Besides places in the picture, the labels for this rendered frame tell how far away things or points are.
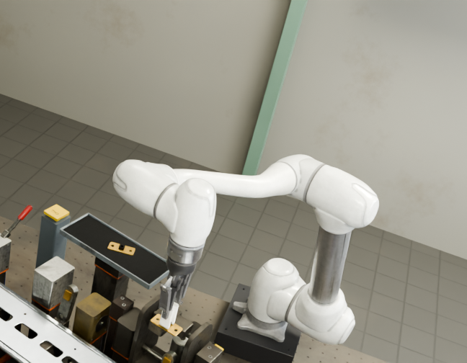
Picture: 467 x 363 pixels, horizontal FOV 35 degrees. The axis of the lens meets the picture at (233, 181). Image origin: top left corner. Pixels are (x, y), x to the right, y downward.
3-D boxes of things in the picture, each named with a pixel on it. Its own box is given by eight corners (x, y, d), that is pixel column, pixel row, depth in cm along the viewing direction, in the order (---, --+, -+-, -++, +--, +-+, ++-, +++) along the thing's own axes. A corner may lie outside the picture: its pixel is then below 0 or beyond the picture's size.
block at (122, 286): (79, 348, 259) (96, 248, 236) (94, 336, 265) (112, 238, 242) (101, 364, 256) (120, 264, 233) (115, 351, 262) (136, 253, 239)
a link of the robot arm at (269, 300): (261, 287, 286) (272, 243, 274) (301, 310, 278) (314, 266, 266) (238, 309, 274) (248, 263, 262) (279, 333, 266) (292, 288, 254)
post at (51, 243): (28, 312, 268) (39, 214, 245) (43, 302, 274) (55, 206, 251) (43, 323, 265) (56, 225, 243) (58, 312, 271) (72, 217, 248)
